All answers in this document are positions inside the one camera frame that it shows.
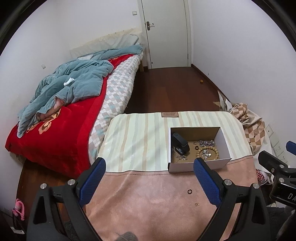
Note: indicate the striped pillow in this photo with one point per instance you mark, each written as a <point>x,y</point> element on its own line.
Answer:
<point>116,40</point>

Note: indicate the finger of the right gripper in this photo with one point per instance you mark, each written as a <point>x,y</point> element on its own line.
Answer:
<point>270,162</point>
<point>290,146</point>

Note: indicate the teal blue quilt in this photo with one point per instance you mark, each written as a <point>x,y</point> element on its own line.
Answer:
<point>71,82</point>

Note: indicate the checkered bed sheet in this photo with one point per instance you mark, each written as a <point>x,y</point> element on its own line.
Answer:
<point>119,90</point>

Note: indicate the white door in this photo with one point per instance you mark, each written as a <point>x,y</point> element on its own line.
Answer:
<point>167,33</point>

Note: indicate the red bed blanket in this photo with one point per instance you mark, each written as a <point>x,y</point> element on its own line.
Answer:
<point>60,143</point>

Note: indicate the white cardboard box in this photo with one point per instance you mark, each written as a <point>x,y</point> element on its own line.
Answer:
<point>207,143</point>

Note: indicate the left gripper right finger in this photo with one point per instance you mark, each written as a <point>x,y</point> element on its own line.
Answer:
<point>252,222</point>

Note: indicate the checkered beige cloth pile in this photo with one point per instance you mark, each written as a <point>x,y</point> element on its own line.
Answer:
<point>253,124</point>

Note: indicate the white power strip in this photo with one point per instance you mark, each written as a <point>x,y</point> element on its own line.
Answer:
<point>277,148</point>

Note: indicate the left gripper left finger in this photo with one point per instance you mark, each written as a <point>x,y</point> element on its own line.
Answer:
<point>45,222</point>

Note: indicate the pink slipper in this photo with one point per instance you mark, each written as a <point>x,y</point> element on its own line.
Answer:
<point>19,209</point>

